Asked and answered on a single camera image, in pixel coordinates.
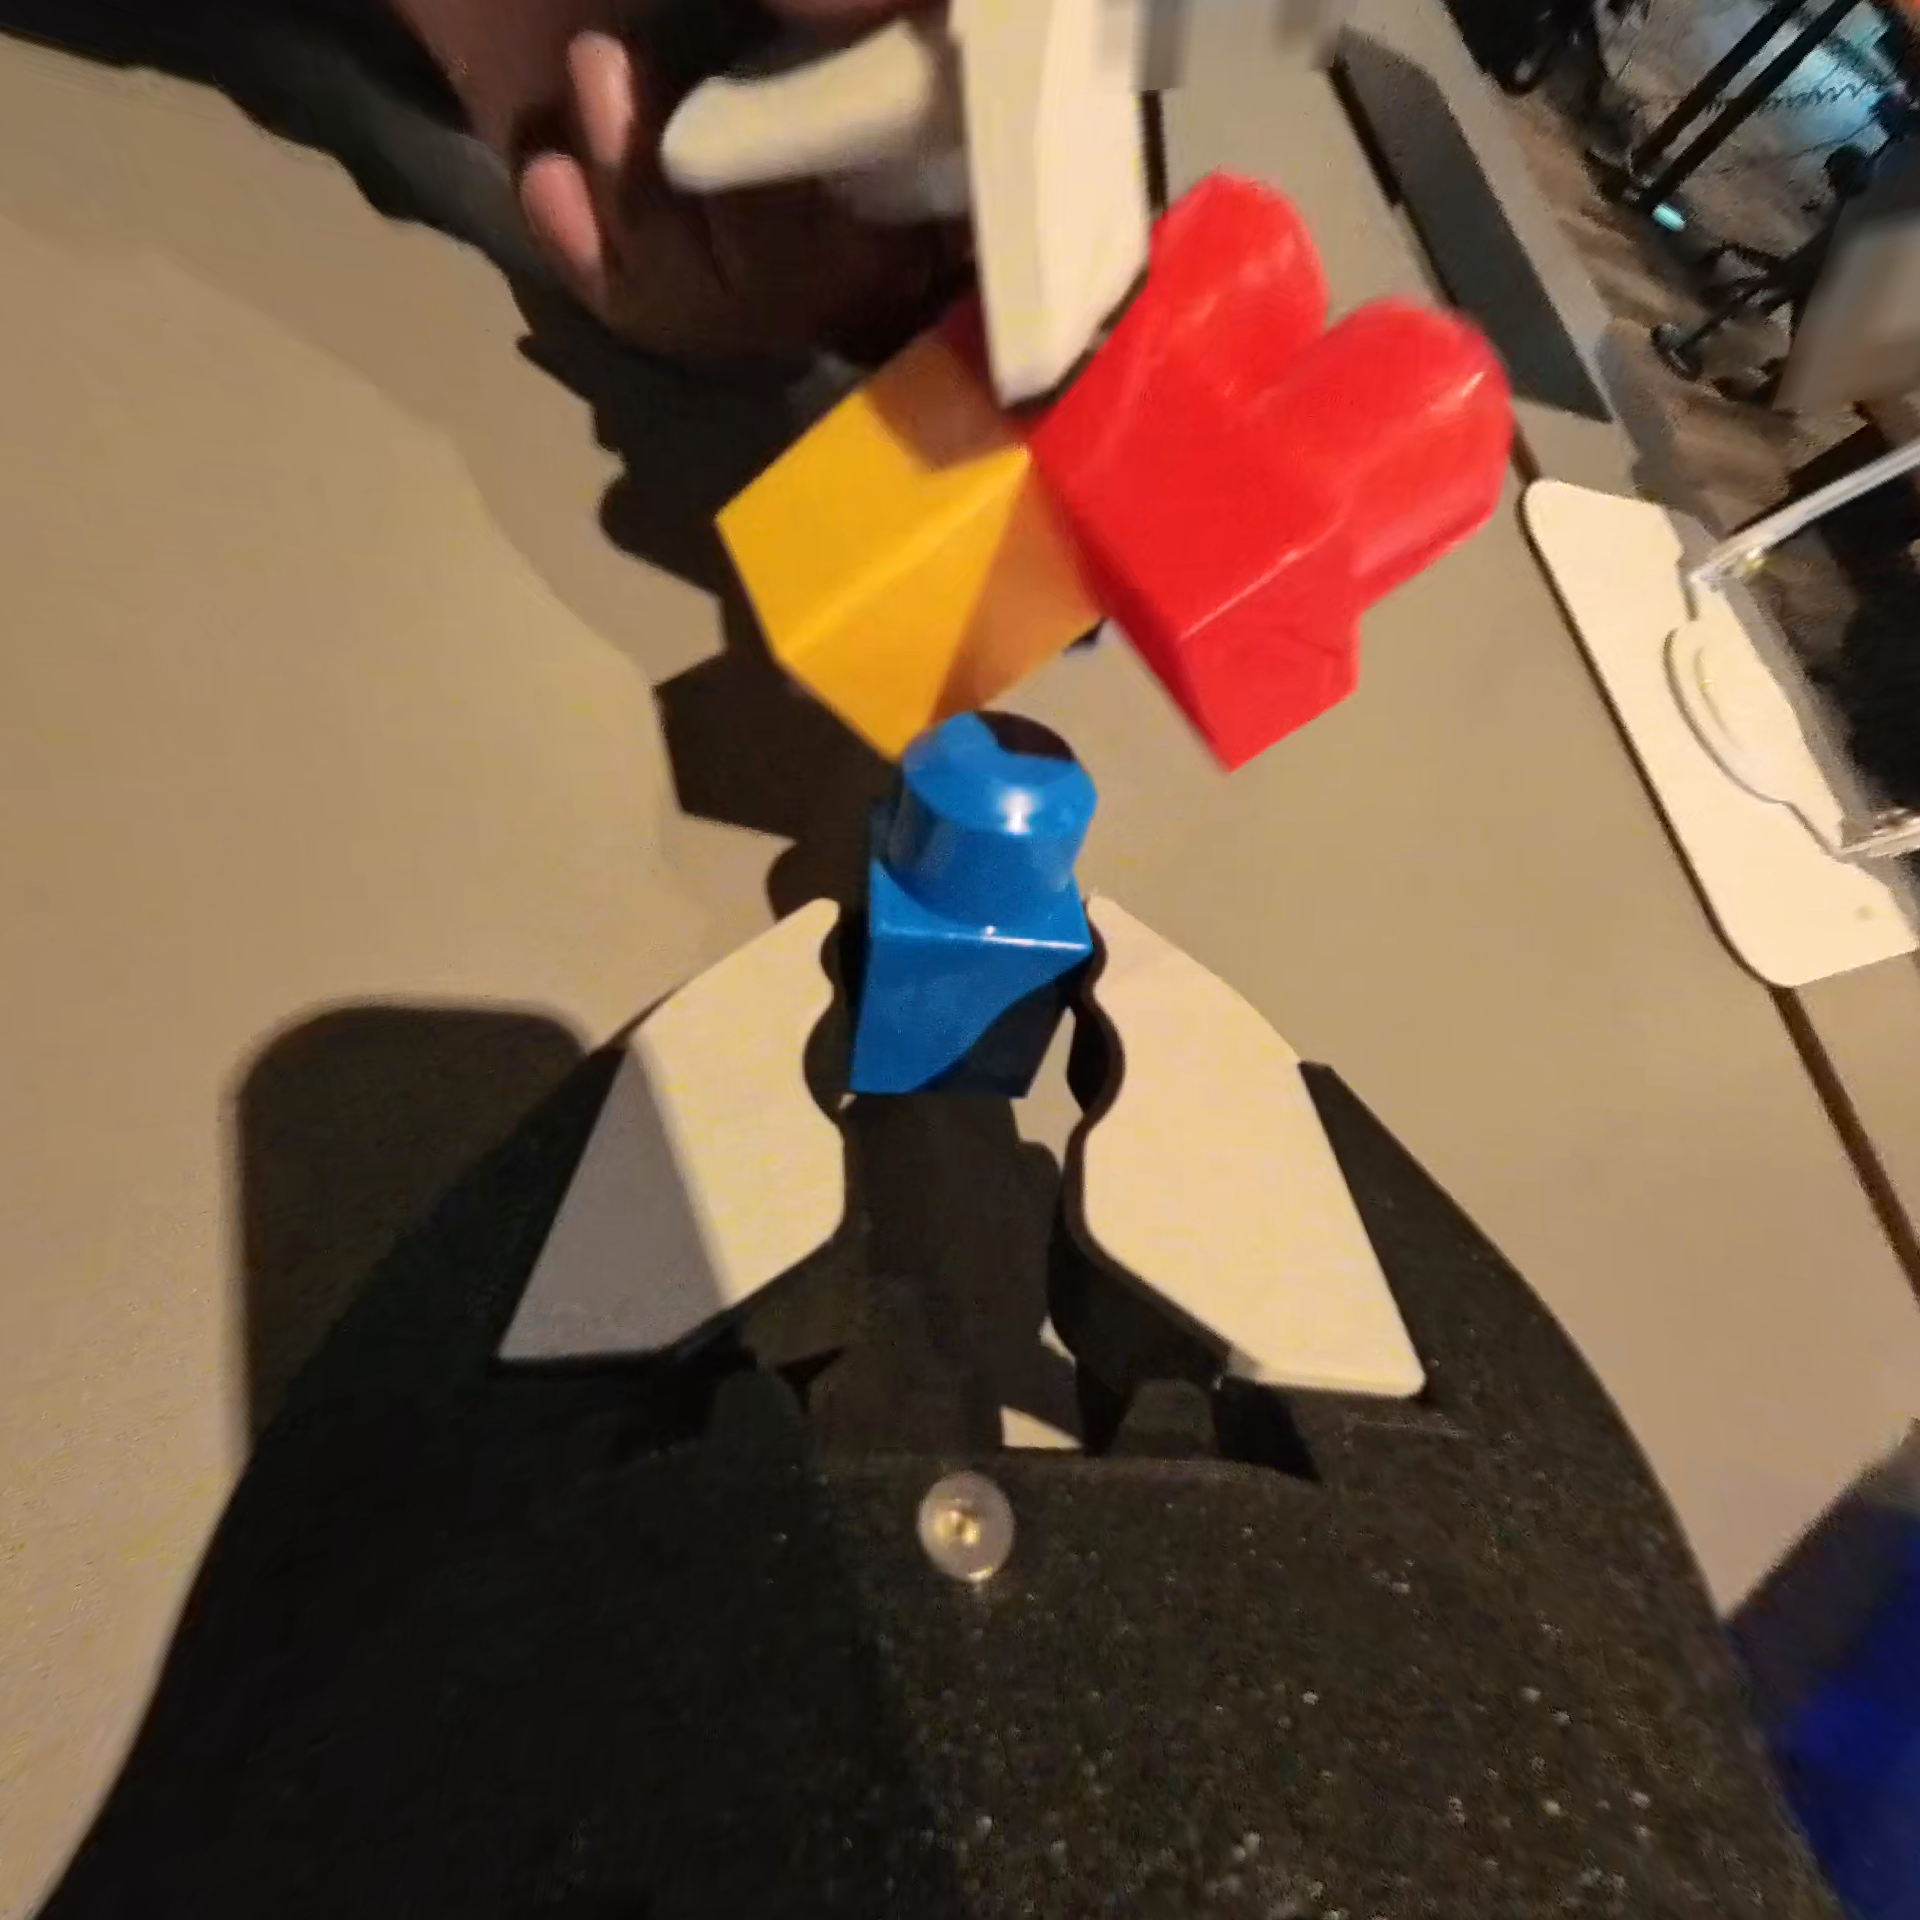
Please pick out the white desk stand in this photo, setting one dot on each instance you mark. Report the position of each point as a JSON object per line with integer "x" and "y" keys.
{"x": 1695, "y": 749}

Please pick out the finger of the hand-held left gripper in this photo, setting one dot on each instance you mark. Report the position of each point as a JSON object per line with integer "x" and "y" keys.
{"x": 1050, "y": 182}

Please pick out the blue plastic storage bin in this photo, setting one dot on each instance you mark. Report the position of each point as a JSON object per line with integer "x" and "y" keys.
{"x": 1846, "y": 1726}

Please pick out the yellow two-stud mega block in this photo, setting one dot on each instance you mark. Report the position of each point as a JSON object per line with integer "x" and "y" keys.
{"x": 887, "y": 557}

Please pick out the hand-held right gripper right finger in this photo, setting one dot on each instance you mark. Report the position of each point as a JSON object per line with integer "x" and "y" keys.
{"x": 1244, "y": 1199}

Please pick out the black metal desk frame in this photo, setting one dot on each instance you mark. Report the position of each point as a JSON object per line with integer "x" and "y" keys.
{"x": 1726, "y": 90}

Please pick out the person's left forearm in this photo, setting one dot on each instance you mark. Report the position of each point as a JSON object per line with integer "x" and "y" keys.
{"x": 300, "y": 75}

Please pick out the blue single-stud mega block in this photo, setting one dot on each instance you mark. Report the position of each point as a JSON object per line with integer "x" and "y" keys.
{"x": 967, "y": 975}

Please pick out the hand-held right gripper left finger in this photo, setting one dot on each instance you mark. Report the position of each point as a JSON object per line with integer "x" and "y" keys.
{"x": 674, "y": 1170}

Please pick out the person's left hand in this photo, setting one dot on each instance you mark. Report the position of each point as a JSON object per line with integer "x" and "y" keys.
{"x": 579, "y": 195}

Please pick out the red two-stud mega block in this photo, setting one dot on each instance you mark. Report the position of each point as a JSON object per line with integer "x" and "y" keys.
{"x": 1273, "y": 480}

